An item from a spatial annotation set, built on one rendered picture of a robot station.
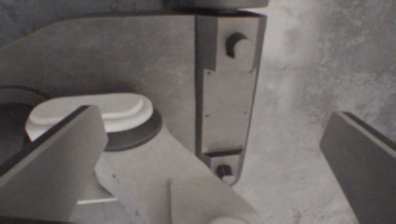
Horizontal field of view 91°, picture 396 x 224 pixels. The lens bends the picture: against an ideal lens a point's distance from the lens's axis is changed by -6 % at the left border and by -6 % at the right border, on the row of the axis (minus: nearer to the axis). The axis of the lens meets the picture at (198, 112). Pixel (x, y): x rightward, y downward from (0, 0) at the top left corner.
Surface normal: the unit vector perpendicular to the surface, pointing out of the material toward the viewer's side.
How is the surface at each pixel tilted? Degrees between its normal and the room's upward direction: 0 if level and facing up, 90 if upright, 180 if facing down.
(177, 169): 90
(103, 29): 0
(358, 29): 0
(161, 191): 90
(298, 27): 0
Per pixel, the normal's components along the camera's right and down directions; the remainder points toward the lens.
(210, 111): 0.16, 0.51
